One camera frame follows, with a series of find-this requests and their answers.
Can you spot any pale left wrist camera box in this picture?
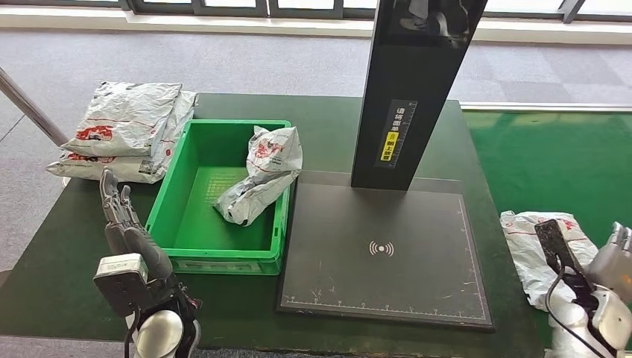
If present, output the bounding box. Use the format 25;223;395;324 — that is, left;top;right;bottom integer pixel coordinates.
92;253;155;318

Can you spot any silver conveyor edge rail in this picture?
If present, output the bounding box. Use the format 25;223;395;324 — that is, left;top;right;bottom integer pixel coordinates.
458;102;632;113

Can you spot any dark window frame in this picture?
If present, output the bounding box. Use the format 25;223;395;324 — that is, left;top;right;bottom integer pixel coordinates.
0;0;632;25

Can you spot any white poly mailer parcel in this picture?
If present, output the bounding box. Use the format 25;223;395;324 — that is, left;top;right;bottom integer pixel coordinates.
61;81;183;158
45;91;198;185

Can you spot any dark green table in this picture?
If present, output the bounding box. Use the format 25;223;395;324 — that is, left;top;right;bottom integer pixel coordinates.
0;93;544;358

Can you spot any yellow black scanner label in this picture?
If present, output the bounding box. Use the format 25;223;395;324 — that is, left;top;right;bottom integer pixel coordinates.
373;100;417;169

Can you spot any white red-print parcel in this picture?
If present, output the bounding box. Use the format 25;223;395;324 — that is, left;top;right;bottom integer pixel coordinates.
213;125;303;227

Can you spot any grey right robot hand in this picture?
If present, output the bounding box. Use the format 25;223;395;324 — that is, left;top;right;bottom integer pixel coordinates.
584;221;632;304

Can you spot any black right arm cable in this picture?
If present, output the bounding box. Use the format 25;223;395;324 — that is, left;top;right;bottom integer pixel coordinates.
544;266;608;358

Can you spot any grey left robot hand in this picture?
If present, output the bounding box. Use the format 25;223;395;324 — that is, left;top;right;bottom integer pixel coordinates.
98;168;174;283

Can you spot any green plastic crate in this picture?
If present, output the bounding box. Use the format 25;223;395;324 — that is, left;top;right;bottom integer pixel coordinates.
145;119;293;276

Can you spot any white black-print parcel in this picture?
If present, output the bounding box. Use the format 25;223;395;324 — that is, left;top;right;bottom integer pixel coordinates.
499;210;599;313

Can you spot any silver metal pole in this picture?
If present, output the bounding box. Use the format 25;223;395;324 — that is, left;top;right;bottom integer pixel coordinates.
0;68;69;148

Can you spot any black inbound scanner machine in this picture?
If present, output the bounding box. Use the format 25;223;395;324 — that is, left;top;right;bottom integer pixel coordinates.
276;0;495;332

